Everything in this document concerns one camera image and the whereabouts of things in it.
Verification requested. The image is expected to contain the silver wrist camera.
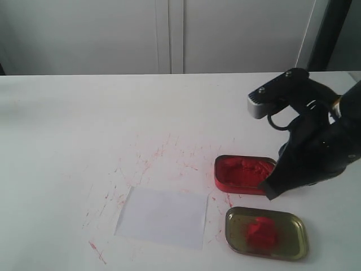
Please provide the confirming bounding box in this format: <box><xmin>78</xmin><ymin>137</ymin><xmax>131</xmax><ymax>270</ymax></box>
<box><xmin>247</xmin><ymin>68</ymin><xmax>309</xmax><ymax>119</ymax></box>

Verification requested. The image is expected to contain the white cabinet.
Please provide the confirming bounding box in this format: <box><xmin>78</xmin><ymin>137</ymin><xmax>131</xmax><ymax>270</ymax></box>
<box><xmin>1</xmin><ymin>1</ymin><xmax>328</xmax><ymax>75</ymax></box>

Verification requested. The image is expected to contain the red ink pad tin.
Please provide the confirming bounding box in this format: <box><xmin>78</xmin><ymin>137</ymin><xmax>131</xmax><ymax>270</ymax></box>
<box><xmin>214</xmin><ymin>155</ymin><xmax>276</xmax><ymax>196</ymax></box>

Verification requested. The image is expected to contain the gold tin lid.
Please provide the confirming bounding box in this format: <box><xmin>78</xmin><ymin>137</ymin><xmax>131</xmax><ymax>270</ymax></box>
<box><xmin>224</xmin><ymin>207</ymin><xmax>309</xmax><ymax>261</ymax></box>

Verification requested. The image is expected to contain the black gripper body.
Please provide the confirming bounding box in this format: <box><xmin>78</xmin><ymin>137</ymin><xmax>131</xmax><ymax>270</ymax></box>
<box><xmin>279</xmin><ymin>107</ymin><xmax>360</xmax><ymax>183</ymax></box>

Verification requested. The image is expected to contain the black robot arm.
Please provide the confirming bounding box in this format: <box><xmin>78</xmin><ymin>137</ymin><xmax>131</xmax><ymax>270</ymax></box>
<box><xmin>259</xmin><ymin>84</ymin><xmax>360</xmax><ymax>200</ymax></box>

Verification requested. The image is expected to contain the dark vertical post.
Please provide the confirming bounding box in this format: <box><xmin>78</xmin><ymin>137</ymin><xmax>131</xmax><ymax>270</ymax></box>
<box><xmin>306</xmin><ymin>0</ymin><xmax>353</xmax><ymax>72</ymax></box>

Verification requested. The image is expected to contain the white paper sheet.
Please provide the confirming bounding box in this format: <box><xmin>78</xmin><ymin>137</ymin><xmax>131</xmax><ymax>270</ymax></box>
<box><xmin>115</xmin><ymin>187</ymin><xmax>208</xmax><ymax>250</ymax></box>

